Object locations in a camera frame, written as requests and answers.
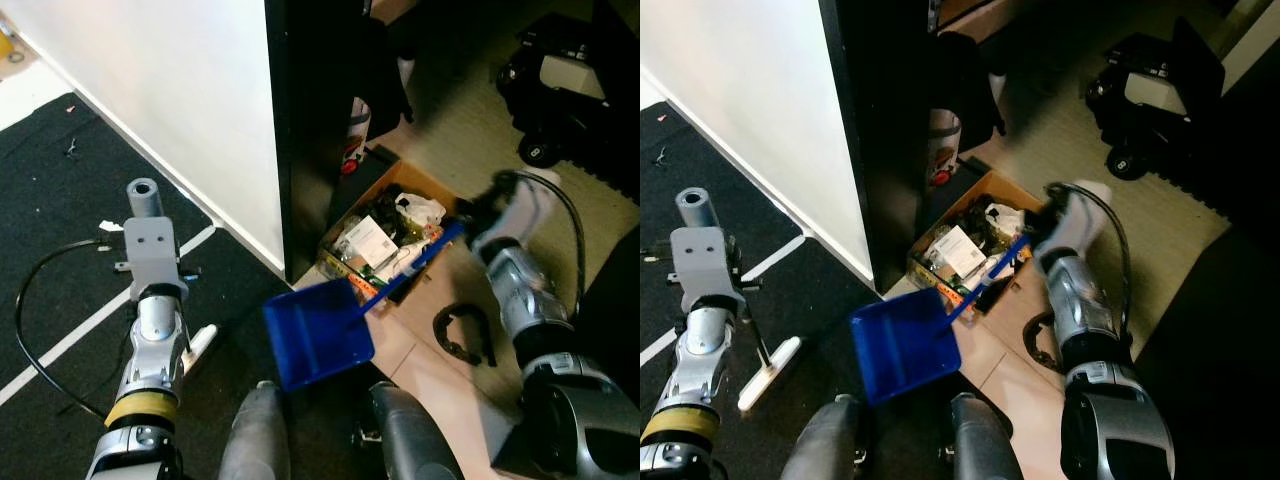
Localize black floor mat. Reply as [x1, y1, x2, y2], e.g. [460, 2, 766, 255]
[0, 92, 391, 480]
[640, 100, 961, 480]

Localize cardboard box of rubbish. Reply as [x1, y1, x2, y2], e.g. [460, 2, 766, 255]
[907, 168, 1046, 316]
[318, 160, 471, 301]

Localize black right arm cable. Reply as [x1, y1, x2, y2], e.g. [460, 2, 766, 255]
[490, 170, 588, 321]
[1045, 182, 1134, 336]

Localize dark foam floor mat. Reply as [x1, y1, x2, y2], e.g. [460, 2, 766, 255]
[580, 225, 641, 401]
[1130, 230, 1280, 480]

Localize black cabinet panel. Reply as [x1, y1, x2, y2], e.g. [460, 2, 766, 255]
[818, 0, 936, 294]
[265, 0, 351, 284]

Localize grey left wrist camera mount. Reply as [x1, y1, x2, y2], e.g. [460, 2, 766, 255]
[123, 215, 183, 301]
[670, 225, 736, 311]

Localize black wheeled cart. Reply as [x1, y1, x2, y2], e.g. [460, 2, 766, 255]
[1085, 20, 1226, 183]
[497, 10, 641, 171]

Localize white paper package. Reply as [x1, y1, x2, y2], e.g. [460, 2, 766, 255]
[935, 225, 986, 279]
[345, 215, 399, 266]

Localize black hanging cloth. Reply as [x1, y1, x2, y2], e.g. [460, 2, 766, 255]
[930, 30, 1006, 151]
[350, 15, 416, 141]

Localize robot left grey leg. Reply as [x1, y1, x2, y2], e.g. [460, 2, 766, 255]
[218, 380, 293, 480]
[780, 393, 866, 480]

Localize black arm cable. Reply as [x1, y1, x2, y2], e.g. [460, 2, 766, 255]
[1045, 182, 1134, 336]
[14, 238, 131, 421]
[490, 170, 588, 321]

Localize white plastic bag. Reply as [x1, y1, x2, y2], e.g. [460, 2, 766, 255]
[985, 203, 1026, 236]
[395, 192, 446, 226]

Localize black curved strap piece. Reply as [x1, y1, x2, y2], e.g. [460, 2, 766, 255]
[432, 303, 498, 368]
[1022, 310, 1066, 373]

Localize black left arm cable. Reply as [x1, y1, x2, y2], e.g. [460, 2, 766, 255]
[14, 238, 131, 421]

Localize robot grey leg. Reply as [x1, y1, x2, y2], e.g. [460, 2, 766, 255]
[780, 393, 866, 480]
[365, 383, 468, 480]
[218, 380, 293, 480]
[945, 392, 1026, 480]

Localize grey handled white broom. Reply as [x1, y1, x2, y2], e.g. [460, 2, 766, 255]
[675, 187, 804, 414]
[127, 178, 218, 379]

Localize white red bottle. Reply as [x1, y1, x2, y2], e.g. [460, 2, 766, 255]
[925, 108, 963, 191]
[340, 95, 373, 179]

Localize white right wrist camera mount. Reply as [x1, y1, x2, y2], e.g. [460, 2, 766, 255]
[480, 170, 563, 251]
[1050, 180, 1113, 256]

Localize blue long handled dustpan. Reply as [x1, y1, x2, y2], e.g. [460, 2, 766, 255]
[263, 220, 468, 393]
[850, 233, 1033, 406]

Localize robot right grey leg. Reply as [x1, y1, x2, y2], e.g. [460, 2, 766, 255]
[945, 392, 1026, 480]
[365, 383, 468, 480]

